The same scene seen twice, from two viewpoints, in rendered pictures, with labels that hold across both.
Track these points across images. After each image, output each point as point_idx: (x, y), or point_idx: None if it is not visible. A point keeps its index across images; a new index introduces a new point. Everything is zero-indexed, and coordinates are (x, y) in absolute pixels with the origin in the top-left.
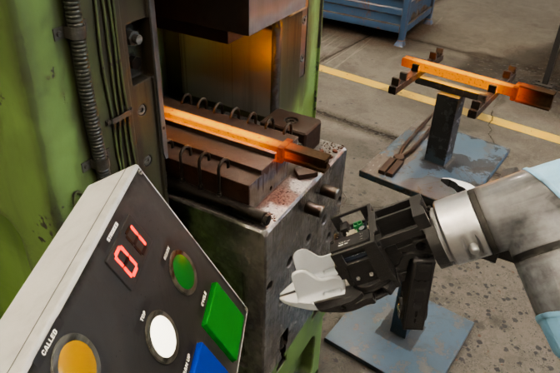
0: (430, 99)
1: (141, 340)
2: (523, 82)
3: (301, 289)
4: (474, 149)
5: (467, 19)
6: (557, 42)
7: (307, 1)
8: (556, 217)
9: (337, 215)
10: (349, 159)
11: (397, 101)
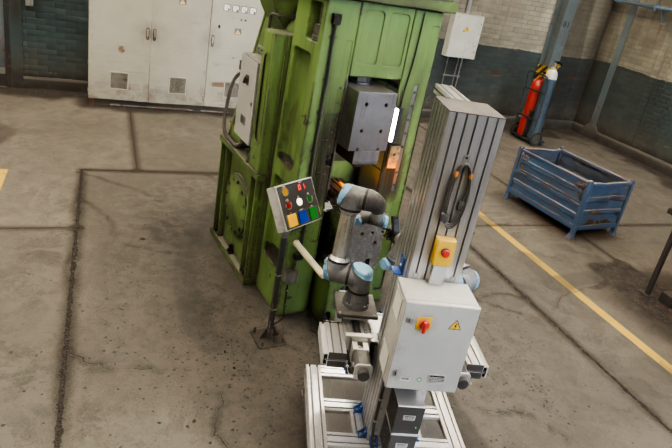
0: (548, 268)
1: (295, 198)
2: (632, 287)
3: (325, 206)
4: None
5: (649, 243)
6: (658, 266)
7: (396, 166)
8: None
9: (337, 196)
10: None
11: (525, 260)
